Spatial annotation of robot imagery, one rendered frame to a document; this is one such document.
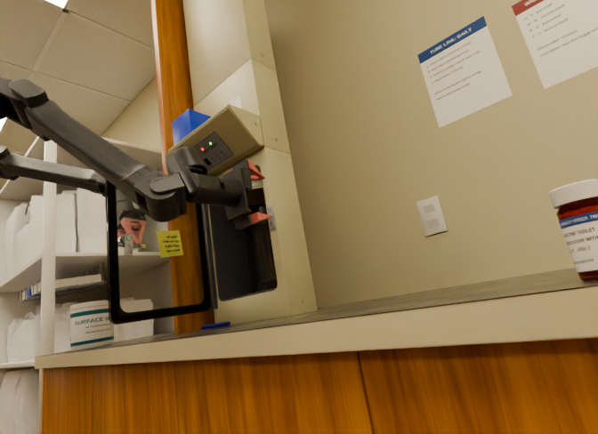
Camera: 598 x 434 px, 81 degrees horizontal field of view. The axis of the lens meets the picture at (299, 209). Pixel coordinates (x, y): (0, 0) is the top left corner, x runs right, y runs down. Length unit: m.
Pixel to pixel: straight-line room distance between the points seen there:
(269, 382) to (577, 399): 0.39
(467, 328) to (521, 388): 0.07
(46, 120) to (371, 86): 1.01
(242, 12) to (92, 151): 0.73
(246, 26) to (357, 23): 0.48
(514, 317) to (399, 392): 0.17
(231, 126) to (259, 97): 0.15
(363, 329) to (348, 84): 1.14
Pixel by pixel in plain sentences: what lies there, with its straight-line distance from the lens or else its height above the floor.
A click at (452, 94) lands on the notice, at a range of 1.25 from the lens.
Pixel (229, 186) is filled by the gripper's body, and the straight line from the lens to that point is 0.72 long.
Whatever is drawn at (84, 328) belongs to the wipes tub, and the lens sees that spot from 1.42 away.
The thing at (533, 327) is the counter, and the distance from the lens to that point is 0.38.
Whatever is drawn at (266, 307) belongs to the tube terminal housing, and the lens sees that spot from 0.98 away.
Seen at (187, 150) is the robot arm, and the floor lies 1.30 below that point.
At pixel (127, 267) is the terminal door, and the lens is 1.01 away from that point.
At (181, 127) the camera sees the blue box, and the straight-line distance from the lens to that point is 1.19.
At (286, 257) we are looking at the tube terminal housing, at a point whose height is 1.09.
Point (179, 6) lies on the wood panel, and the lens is 1.74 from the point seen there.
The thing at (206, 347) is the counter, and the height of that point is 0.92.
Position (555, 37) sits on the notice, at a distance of 1.24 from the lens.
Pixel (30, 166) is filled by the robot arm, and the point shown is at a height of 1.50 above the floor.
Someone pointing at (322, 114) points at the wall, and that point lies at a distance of 1.49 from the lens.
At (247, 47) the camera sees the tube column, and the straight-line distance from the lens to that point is 1.22.
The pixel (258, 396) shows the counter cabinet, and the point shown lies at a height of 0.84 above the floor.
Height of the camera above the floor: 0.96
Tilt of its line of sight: 15 degrees up
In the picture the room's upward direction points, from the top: 10 degrees counter-clockwise
